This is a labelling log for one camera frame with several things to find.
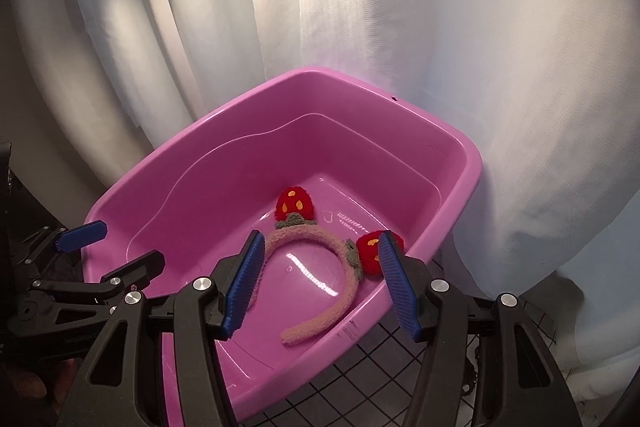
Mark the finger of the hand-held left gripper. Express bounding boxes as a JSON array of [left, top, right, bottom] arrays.
[[16, 219, 109, 269], [29, 249, 166, 308]]

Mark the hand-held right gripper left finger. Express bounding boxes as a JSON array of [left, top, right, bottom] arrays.
[[55, 231, 266, 427]]

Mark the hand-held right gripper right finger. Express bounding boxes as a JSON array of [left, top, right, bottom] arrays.
[[377, 230, 583, 427]]

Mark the pink strawberry plush headband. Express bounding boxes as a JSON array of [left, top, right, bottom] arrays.
[[247, 188, 407, 347]]

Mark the pink plastic basin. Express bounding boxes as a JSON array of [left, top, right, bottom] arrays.
[[82, 67, 483, 423]]

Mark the white black-grid tablecloth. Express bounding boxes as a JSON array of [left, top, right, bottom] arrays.
[[242, 254, 558, 427]]

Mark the white curtain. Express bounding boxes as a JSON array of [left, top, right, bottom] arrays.
[[10, 0, 268, 188], [297, 0, 640, 413]]

